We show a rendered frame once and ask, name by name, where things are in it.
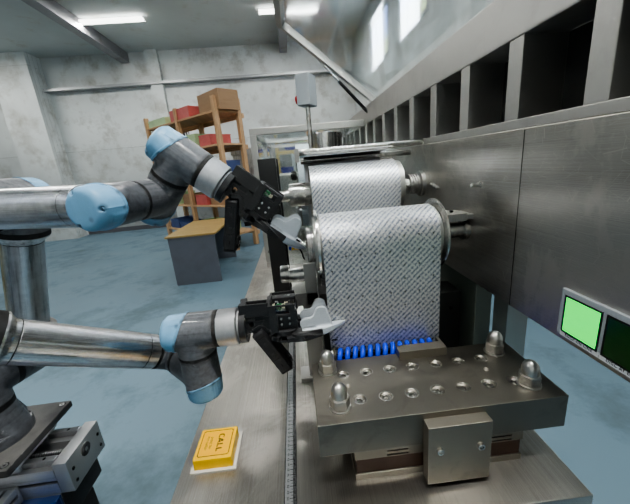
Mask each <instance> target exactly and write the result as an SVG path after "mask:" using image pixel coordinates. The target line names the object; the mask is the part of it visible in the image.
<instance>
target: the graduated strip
mask: <svg viewBox="0 0 630 504"><path fill-rule="evenodd" d="M288 351H289V353H290V354H291V355H292V357H293V369H292V370H290V371H288V372H287V402H286V437H285V471H284V504H297V431H296V348H295V342H291V343H288Z"/></svg>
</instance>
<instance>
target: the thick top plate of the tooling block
mask: <svg viewBox="0 0 630 504"><path fill-rule="evenodd" d="M503 343H504V351H505V355H504V356H501V357H494V356H490V355H488V354H486V353H485V352H484V347H485V345H486V343H484V344H475V345H466V346H458V347H449V348H447V355H440V356H432V357H423V358H414V359H406V360H399V358H398V356H397V355H396V354H389V355H380V356H372V357H363V358H354V359H346V360H337V361H336V367H337V373H336V374H335V375H334V376H331V377H323V376H321V375H320V374H319V372H318V369H319V364H318V363H312V374H313V385H314V396H315V407H316V417H317V428H318V438H319V447H320V456H321V457H326V456H333V455H341V454H349V453H357V452H364V451H372V450H380V449H388V448H396V447H403V446H411V445H419V444H423V432H424V419H429V418H437V417H445V416H453V415H461V414H469V413H477V412H487V414H488V415H489V416H490V418H491V419H492V420H493V430H492V435H497V434H504V433H512V432H520V431H528V430H536V429H543V428H551V427H559V426H564V423H565V417H566V411H567V404H568V398H569V395H568V394H567V393H565V392H564V391H563V390H562V389H561V388H559V387H558V386H557V385H556V384H555V383H553V382H552V381H551V380H550V379H549V378H547V377H546V376H545V375H544V374H543V373H541V372H540V374H541V377H542V380H541V383H542V389H541V390H539V391H530V390H526V389H524V388H522V387H520V386H519V385H518V384H517V383H516V378H517V377H518V372H519V368H521V364H522V363H523V361H525V360H526V359H525V358H523V357H522V356H521V355H520V354H519V353H517V352H516V351H515V350H514V349H513V348H511V347H510V346H509V345H508V344H507V343H505V342H504V341H503ZM336 382H342V383H343V384H344V385H345V386H346V389H347V393H348V394H349V396H350V403H351V410H350V411H349V412H348V413H347V414H345V415H335V414H333V413H332V412H331V411H330V410H329V396H330V395H331V387H332V385H333V384H334V383H336Z"/></svg>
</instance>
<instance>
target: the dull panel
mask: <svg viewBox="0 0 630 504"><path fill-rule="evenodd" d="M440 281H448V282H449V283H451V284H452V285H453V286H455V287H456V288H457V289H459V290H460V291H461V301H460V325H459V346H466V345H475V344H484V343H486V339H487V336H488V333H489V326H490V312H491V298H492V293H490V292H488V291H487V290H485V289H484V288H482V287H481V286H479V285H478V284H476V283H475V282H473V281H471V280H470V279H468V278H467V277H465V276H464V275H462V274H461V273H459V272H457V271H456V270H454V269H453V268H451V267H450V266H448V265H447V264H445V263H444V264H443V265H441V270H440Z"/></svg>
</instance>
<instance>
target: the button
mask: <svg viewBox="0 0 630 504"><path fill-rule="evenodd" d="M238 438H239V432H238V427H237V426H235V427H227V428H219V429H211V430H204V431H203V432H202V435H201V438H200V441H199V444H198V447H197V449H196V452H195V455H194V458H193V466H194V470H195V471H197V470H205V469H212V468H220V467H228V466H233V463H234V458H235V453H236V448H237V443H238Z"/></svg>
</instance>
